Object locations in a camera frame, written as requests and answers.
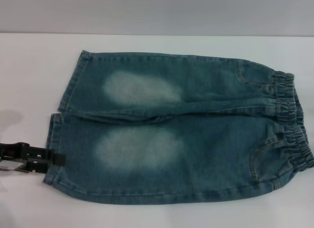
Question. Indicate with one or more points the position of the blue denim shorts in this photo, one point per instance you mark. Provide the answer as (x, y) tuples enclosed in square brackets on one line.
[(201, 149)]

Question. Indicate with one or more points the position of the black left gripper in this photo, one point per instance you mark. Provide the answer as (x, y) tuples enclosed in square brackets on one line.
[(12, 154)]

